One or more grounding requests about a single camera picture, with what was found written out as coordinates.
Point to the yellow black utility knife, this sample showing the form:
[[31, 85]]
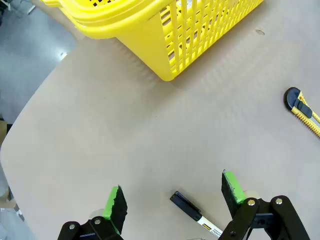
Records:
[[303, 110]]

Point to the white marker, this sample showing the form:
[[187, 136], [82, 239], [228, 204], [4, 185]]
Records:
[[187, 203]]

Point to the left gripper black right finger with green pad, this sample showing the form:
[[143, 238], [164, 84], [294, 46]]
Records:
[[235, 195]]

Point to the yellow plastic shopping basket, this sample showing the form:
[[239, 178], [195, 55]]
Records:
[[140, 37]]

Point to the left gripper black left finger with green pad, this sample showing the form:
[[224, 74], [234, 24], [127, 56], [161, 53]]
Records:
[[113, 212]]

